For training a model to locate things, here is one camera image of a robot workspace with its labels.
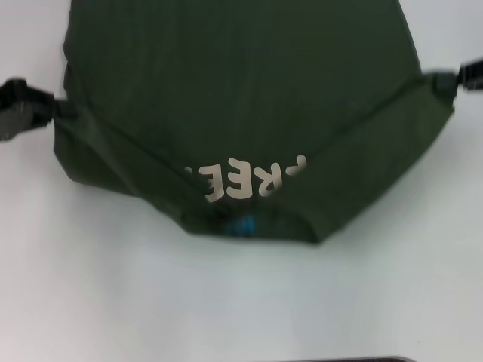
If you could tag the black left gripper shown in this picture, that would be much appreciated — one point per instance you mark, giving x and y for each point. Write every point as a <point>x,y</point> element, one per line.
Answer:
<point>20,109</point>

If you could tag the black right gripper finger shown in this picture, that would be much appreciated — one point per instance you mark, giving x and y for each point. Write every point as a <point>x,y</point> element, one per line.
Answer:
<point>469,75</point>

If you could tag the dark green printed t-shirt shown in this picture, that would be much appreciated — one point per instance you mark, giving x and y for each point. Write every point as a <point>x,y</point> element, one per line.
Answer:
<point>234,94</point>

